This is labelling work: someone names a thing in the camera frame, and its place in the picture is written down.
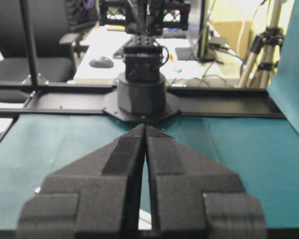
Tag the black frame rail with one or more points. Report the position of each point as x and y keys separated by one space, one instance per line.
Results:
x=89 y=100

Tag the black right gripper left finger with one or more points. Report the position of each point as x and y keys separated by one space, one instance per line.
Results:
x=95 y=197

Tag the black office chair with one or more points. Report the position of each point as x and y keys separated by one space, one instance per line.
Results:
x=36 y=43

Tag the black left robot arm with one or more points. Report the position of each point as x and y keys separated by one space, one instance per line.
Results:
x=144 y=20

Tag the black computer mouse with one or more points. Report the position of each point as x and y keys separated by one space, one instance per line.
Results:
x=101 y=62

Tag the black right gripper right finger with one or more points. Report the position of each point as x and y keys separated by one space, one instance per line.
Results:
x=194 y=197

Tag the camera tripod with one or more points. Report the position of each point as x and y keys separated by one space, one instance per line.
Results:
x=260 y=66

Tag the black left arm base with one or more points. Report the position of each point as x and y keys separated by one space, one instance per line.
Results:
x=141 y=102

